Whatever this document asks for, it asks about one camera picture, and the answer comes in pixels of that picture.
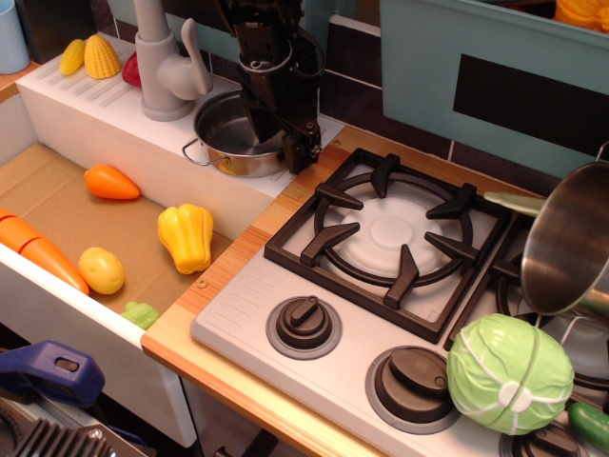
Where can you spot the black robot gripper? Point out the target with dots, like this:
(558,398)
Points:
(281,66)

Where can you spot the small steel pot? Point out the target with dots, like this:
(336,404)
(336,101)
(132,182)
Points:
(225,140)

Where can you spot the black stove grate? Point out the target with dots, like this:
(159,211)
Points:
(394,241)
(499,291)

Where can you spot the left black stove knob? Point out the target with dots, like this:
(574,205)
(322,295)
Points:
(304,323)

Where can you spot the black stove knob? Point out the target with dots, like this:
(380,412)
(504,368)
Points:
(408,388)
(552,440)
(304,323)

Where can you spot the right black stove grate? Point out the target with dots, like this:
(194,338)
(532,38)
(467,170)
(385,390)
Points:
(499,291)

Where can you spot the grey toy stove top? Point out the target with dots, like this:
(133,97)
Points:
(239,324)

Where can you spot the middle black stove knob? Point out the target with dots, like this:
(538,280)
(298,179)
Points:
(408,388)

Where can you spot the large steel pot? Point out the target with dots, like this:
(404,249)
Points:
(564,266)

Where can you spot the right black stove knob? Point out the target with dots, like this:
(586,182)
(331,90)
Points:
(552,440)

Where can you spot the grey toy faucet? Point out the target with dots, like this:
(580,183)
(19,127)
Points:
(170,81)

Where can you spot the yellow toy bell pepper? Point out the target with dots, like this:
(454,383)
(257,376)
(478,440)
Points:
(186,233)

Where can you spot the red toy pepper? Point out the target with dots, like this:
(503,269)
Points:
(131,73)

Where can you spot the small orange toy carrot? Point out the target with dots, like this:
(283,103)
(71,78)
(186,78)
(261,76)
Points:
(108,182)

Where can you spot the white toy sink unit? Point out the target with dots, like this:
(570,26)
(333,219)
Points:
(93,123)

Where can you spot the large yellow toy corn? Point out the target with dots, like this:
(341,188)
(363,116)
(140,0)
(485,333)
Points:
(100,58)

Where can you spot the small yellow toy corn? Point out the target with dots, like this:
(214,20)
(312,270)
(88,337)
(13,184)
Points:
(73,57)

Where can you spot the yellow toy potato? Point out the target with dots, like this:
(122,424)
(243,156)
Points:
(102,270)

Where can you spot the light green toy vegetable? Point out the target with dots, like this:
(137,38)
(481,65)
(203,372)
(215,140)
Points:
(141,315)

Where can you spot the brown cardboard sheet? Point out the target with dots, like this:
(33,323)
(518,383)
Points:
(49,192)

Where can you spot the teal toy microwave cabinet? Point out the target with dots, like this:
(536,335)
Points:
(516,85)

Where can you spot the light blue cup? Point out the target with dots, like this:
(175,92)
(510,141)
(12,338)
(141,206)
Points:
(14,50)

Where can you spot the large orange toy carrot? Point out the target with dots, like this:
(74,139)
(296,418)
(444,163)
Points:
(21,237)

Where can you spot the green toy cabbage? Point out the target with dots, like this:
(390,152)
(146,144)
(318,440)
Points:
(508,376)

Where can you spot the blue plastic clamp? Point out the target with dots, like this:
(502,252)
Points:
(52,370)

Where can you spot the orange toy food pile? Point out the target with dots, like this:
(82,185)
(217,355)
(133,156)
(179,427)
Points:
(587,14)

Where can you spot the green toy cucumber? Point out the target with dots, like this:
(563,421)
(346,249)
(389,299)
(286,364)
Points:
(591,423)

